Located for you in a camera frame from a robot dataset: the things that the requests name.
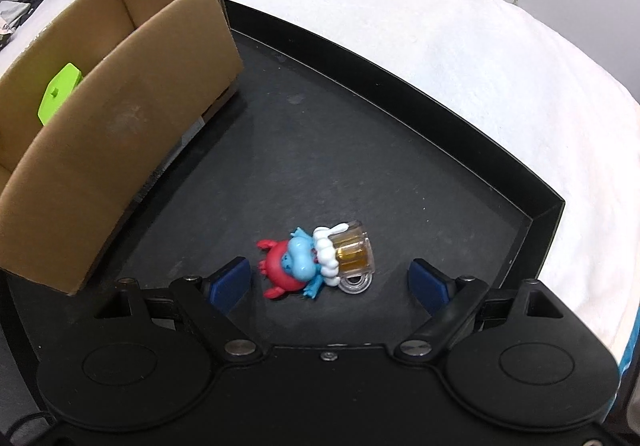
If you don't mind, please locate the black tray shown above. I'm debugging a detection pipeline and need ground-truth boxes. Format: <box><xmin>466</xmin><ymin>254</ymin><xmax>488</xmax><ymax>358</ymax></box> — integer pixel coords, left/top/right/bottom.
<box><xmin>0</xmin><ymin>0</ymin><xmax>567</xmax><ymax>377</ymax></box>

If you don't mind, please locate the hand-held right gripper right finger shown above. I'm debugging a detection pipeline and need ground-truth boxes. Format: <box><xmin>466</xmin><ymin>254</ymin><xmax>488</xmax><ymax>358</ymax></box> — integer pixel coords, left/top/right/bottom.
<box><xmin>395</xmin><ymin>259</ymin><xmax>570</xmax><ymax>361</ymax></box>

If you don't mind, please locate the brown cardboard box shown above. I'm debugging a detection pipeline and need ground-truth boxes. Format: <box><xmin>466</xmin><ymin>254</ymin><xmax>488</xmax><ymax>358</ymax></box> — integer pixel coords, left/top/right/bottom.
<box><xmin>0</xmin><ymin>0</ymin><xmax>245</xmax><ymax>297</ymax></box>

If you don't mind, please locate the crab and beer mug figurine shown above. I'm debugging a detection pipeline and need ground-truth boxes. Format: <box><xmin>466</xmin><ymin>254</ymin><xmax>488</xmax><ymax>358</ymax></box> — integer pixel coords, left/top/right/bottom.
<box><xmin>257</xmin><ymin>220</ymin><xmax>377</xmax><ymax>302</ymax></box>

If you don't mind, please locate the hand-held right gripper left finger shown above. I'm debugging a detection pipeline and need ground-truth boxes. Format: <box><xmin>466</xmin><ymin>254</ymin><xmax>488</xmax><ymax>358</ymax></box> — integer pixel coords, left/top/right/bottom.
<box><xmin>96</xmin><ymin>256</ymin><xmax>262</xmax><ymax>361</ymax></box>

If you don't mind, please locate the green hexagonal block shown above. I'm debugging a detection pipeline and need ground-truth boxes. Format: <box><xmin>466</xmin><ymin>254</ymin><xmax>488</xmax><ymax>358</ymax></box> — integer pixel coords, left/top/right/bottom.
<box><xmin>37</xmin><ymin>63</ymin><xmax>84</xmax><ymax>128</ymax></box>

